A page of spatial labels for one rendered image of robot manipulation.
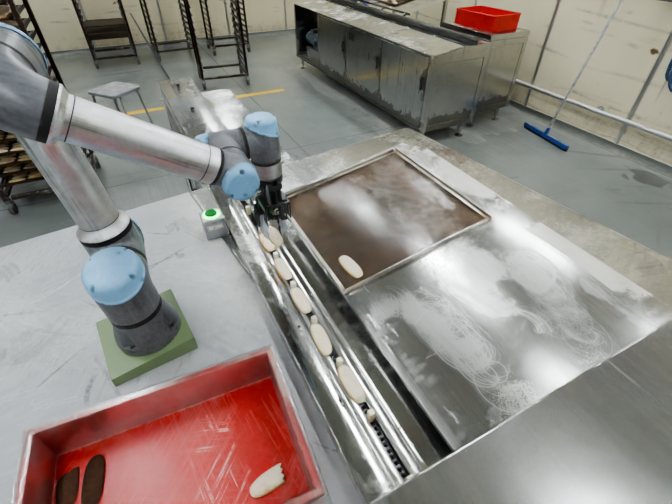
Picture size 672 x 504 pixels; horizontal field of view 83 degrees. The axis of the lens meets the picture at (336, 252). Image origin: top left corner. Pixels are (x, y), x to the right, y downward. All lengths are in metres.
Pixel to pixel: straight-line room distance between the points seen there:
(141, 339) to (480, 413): 0.75
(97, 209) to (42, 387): 0.44
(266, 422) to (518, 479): 0.62
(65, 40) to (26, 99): 7.31
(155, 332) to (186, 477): 0.32
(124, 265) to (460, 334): 0.75
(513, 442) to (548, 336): 0.62
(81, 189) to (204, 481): 0.62
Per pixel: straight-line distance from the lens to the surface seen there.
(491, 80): 4.43
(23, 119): 0.73
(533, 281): 1.08
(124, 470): 0.95
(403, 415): 0.92
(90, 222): 0.98
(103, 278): 0.91
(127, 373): 1.04
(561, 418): 0.42
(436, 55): 3.64
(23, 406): 1.14
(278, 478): 0.85
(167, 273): 1.27
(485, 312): 0.99
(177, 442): 0.93
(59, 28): 8.01
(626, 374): 0.48
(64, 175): 0.92
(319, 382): 0.90
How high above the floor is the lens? 1.63
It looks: 41 degrees down
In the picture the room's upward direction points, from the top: 1 degrees clockwise
